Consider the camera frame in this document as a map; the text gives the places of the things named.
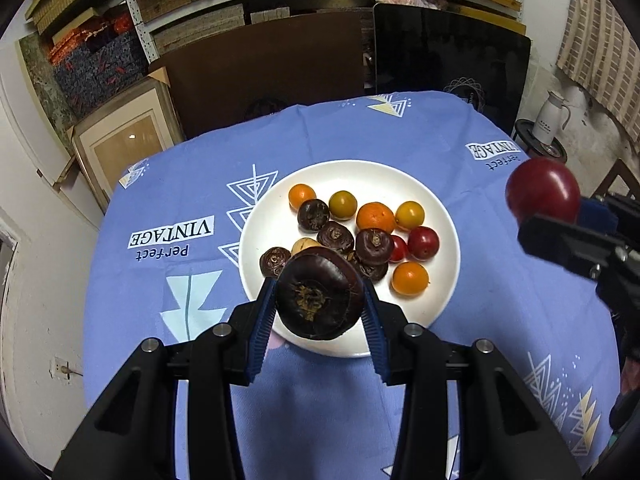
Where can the orange cherry tomato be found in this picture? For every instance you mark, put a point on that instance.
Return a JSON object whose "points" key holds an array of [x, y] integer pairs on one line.
{"points": [[410, 278]]}

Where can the beige framed board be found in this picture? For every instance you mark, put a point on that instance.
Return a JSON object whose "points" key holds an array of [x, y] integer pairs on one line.
{"points": [[125, 135]]}

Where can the yellow cherry tomato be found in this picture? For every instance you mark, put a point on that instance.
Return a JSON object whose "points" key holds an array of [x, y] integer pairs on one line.
{"points": [[409, 215], [342, 204]]}

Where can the red plum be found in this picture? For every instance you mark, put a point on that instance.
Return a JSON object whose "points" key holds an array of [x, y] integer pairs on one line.
{"points": [[423, 242], [542, 195]]}

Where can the green marbled panel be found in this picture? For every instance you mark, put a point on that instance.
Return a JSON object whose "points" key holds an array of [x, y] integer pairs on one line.
{"points": [[35, 75]]}

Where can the wooden chair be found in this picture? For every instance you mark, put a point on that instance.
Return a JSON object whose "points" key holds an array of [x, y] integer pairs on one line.
{"points": [[620, 180]]}

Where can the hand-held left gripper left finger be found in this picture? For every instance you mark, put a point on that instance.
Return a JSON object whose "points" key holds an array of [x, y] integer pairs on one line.
{"points": [[262, 330]]}

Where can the stack of patterned fabric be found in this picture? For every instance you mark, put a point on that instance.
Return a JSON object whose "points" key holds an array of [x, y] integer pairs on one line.
{"points": [[95, 65]]}

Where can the red cherry tomato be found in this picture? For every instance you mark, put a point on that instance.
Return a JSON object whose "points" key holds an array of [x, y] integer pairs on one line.
{"points": [[398, 250]]}

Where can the orange tomato centre plate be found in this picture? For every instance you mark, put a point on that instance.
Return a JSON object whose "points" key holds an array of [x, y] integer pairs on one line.
{"points": [[375, 217]]}

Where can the black board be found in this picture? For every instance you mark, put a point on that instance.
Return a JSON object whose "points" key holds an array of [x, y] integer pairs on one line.
{"points": [[450, 55]]}

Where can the pale yellow round plum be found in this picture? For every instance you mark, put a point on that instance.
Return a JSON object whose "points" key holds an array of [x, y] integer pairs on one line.
{"points": [[305, 246]]}

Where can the blue printed tablecloth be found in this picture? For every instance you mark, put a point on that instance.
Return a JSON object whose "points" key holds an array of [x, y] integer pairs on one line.
{"points": [[165, 195]]}

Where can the white thermos jug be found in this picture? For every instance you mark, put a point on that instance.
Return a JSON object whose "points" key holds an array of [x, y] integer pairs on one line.
{"points": [[550, 115]]}

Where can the person's right forearm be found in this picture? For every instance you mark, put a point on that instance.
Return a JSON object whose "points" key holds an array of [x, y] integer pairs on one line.
{"points": [[627, 395]]}

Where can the white metal shelf rack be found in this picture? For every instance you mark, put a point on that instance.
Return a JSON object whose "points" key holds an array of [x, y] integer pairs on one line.
{"points": [[135, 15]]}

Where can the white door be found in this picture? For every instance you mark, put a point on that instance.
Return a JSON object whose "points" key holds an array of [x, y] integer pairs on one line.
{"points": [[60, 200]]}

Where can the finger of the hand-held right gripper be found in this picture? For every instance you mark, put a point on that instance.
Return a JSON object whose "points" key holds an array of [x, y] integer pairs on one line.
{"points": [[560, 240], [595, 212]]}

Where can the dark brown water chestnut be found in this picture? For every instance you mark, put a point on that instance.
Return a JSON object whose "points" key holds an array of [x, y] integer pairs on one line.
{"points": [[317, 295], [274, 261], [335, 236], [313, 214], [375, 271], [374, 246]]}

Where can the wall socket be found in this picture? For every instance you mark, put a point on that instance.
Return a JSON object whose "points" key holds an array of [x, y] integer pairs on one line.
{"points": [[62, 367]]}

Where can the white round plate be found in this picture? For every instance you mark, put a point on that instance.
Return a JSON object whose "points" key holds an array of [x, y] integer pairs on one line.
{"points": [[430, 310]]}

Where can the hanging checked cloth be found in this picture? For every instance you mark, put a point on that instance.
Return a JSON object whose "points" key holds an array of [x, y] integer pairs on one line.
{"points": [[600, 45]]}

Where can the brown board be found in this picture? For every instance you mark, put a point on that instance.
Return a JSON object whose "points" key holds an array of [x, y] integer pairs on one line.
{"points": [[265, 75]]}

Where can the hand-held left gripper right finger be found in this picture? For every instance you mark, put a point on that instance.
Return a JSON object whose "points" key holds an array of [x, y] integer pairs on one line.
{"points": [[375, 330]]}

